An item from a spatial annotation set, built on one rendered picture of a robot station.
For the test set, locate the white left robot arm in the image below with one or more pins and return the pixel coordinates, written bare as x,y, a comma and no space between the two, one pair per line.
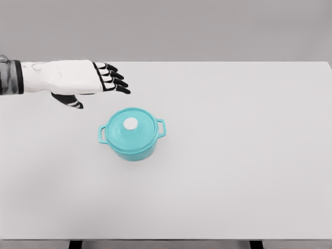
28,76

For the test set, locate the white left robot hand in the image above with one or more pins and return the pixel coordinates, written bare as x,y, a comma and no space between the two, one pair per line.
77,76

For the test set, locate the teal lid with white knob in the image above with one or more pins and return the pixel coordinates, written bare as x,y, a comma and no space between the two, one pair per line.
132,129

